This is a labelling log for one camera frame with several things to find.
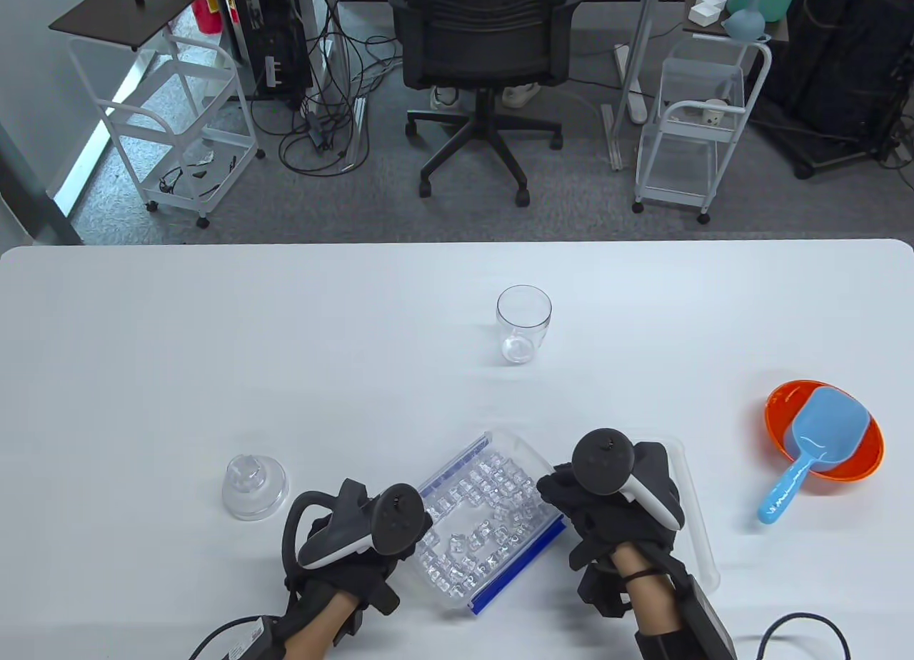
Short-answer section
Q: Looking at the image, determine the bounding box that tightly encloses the black left wrist sensor box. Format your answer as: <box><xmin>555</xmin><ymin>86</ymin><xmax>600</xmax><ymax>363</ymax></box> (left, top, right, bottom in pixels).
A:
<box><xmin>220</xmin><ymin>614</ymin><xmax>288</xmax><ymax>660</ymax></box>

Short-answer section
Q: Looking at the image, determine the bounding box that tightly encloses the black wrist sensor box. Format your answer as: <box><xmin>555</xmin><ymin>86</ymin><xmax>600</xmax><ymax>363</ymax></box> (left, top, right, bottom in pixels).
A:
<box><xmin>220</xmin><ymin>614</ymin><xmax>288</xmax><ymax>660</ymax></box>
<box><xmin>634</xmin><ymin>576</ymin><xmax>738</xmax><ymax>660</ymax></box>

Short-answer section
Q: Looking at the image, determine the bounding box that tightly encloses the black computer tower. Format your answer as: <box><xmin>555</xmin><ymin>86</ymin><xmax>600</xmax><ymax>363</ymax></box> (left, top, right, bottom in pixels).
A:
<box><xmin>230</xmin><ymin>0</ymin><xmax>315</xmax><ymax>111</ymax></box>

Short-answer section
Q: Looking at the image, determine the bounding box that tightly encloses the clear container with blue latches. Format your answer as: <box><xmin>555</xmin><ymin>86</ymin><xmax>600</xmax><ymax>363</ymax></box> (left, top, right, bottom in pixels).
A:
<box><xmin>416</xmin><ymin>429</ymin><xmax>567</xmax><ymax>616</ymax></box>

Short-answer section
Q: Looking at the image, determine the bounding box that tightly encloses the orange plastic bowl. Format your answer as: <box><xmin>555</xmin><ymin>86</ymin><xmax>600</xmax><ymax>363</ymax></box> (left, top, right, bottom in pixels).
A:
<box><xmin>764</xmin><ymin>379</ymin><xmax>885</xmax><ymax>481</ymax></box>

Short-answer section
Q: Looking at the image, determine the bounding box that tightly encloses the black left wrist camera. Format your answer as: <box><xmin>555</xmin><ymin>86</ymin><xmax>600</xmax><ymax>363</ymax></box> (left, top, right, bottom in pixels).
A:
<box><xmin>334</xmin><ymin>601</ymin><xmax>366</xmax><ymax>644</ymax></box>

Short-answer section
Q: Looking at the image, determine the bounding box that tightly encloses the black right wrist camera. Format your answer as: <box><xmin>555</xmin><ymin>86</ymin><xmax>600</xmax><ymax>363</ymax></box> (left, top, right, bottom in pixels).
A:
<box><xmin>577</xmin><ymin>564</ymin><xmax>634</xmax><ymax>619</ymax></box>

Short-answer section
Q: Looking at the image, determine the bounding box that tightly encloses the light blue vase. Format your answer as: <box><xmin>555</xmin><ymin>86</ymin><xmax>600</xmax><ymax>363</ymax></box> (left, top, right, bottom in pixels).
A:
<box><xmin>722</xmin><ymin>0</ymin><xmax>767</xmax><ymax>41</ymax></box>

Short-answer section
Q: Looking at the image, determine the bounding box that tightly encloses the person's right forearm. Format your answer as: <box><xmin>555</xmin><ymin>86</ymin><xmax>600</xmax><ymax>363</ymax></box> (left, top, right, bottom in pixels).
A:
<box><xmin>613</xmin><ymin>546</ymin><xmax>685</xmax><ymax>636</ymax></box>

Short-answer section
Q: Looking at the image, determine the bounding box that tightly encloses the brown side table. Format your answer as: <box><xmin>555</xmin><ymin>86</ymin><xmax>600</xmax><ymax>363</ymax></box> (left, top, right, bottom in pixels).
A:
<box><xmin>682</xmin><ymin>0</ymin><xmax>790</xmax><ymax>44</ymax></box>

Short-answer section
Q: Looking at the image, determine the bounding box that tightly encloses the white power strip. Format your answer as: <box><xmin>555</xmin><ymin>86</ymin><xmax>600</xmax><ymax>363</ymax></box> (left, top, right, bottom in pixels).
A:
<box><xmin>613</xmin><ymin>42</ymin><xmax>648</xmax><ymax>125</ymax></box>

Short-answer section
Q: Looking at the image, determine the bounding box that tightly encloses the white desk leg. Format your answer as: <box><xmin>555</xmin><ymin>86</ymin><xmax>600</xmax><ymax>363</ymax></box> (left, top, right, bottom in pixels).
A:
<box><xmin>601</xmin><ymin>0</ymin><xmax>681</xmax><ymax>171</ymax></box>

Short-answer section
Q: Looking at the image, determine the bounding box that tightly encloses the blue plastic scoop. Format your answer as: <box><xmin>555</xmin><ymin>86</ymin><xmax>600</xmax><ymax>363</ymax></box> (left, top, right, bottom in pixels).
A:
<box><xmin>757</xmin><ymin>386</ymin><xmax>873</xmax><ymax>526</ymax></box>

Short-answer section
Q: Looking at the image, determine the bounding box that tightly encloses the clear container lid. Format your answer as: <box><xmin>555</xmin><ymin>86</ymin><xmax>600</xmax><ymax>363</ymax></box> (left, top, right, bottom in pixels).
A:
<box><xmin>639</xmin><ymin>436</ymin><xmax>722</xmax><ymax>591</ymax></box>

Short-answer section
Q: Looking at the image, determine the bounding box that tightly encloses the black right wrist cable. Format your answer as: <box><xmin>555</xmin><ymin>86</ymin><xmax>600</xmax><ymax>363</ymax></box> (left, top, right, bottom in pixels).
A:
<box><xmin>755</xmin><ymin>611</ymin><xmax>852</xmax><ymax>660</ymax></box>

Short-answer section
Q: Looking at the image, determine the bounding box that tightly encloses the black office chair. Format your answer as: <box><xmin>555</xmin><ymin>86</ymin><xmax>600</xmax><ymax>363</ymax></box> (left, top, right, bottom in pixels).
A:
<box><xmin>388</xmin><ymin>0</ymin><xmax>585</xmax><ymax>207</ymax></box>

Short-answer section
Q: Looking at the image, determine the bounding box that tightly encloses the bundle of black cables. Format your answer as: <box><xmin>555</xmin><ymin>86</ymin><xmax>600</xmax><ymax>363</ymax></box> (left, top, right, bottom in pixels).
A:
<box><xmin>250</xmin><ymin>0</ymin><xmax>404</xmax><ymax>179</ymax></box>

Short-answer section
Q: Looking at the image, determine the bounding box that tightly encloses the pile of ice cubes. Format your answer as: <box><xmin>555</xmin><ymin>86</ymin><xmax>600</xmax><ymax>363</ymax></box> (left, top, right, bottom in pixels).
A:
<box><xmin>421</xmin><ymin>454</ymin><xmax>549</xmax><ymax>598</ymax></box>

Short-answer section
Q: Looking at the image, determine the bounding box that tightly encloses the white black controller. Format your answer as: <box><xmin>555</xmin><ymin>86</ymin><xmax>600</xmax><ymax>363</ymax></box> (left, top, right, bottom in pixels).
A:
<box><xmin>571</xmin><ymin>429</ymin><xmax>683</xmax><ymax>532</ymax></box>
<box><xmin>284</xmin><ymin>484</ymin><xmax>435</xmax><ymax>582</ymax></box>

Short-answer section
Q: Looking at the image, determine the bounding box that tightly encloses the clear plastic shaker lid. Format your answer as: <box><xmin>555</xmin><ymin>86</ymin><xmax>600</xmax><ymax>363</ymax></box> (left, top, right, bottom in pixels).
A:
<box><xmin>221</xmin><ymin>454</ymin><xmax>290</xmax><ymax>522</ymax></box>

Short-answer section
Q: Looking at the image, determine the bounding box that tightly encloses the grey pillar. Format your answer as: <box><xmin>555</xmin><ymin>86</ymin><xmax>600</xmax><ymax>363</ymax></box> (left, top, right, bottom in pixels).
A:
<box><xmin>0</xmin><ymin>126</ymin><xmax>84</xmax><ymax>246</ymax></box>

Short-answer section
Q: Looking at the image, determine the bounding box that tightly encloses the dark brown board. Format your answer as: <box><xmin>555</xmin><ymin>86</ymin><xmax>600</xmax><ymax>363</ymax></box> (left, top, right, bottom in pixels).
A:
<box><xmin>49</xmin><ymin>0</ymin><xmax>216</xmax><ymax>52</ymax></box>

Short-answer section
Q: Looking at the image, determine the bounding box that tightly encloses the clear plastic shaker cup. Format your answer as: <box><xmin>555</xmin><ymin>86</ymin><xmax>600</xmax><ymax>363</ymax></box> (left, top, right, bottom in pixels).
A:
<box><xmin>496</xmin><ymin>284</ymin><xmax>553</xmax><ymax>365</ymax></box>

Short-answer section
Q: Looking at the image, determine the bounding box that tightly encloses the black right wrist sensor box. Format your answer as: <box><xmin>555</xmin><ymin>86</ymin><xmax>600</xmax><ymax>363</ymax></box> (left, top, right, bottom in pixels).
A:
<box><xmin>634</xmin><ymin>576</ymin><xmax>738</xmax><ymax>660</ymax></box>

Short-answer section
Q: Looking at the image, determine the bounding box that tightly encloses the white wire cart with mug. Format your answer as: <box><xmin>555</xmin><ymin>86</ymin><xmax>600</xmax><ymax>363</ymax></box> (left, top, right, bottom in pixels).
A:
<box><xmin>632</xmin><ymin>33</ymin><xmax>773</xmax><ymax>224</ymax></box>

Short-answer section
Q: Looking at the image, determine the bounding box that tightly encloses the black covered equipment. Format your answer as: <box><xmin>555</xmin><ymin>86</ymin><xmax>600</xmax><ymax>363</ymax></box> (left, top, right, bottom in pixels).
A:
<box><xmin>750</xmin><ymin>0</ymin><xmax>914</xmax><ymax>181</ymax></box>

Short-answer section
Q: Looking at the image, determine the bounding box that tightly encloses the silver rail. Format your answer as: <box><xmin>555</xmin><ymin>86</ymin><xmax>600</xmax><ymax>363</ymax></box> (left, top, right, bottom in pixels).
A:
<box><xmin>340</xmin><ymin>94</ymin><xmax>369</xmax><ymax>174</ymax></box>

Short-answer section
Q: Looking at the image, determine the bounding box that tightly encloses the person's right hand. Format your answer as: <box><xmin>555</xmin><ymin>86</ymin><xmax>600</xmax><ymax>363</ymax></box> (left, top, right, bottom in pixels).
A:
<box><xmin>537</xmin><ymin>442</ymin><xmax>686</xmax><ymax>569</ymax></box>

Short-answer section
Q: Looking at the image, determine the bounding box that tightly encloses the person's left hand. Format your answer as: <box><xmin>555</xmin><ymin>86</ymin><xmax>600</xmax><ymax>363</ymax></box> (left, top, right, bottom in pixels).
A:
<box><xmin>284</xmin><ymin>479</ymin><xmax>436</xmax><ymax>616</ymax></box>

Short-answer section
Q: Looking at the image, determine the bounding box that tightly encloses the person's left forearm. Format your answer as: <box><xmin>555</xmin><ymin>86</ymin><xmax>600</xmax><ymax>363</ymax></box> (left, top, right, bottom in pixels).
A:
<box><xmin>284</xmin><ymin>592</ymin><xmax>358</xmax><ymax>660</ymax></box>

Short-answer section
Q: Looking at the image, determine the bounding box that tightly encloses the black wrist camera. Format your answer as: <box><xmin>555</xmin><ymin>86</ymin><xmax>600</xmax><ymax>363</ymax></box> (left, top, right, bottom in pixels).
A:
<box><xmin>577</xmin><ymin>564</ymin><xmax>634</xmax><ymax>619</ymax></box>
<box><xmin>334</xmin><ymin>601</ymin><xmax>366</xmax><ymax>644</ymax></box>

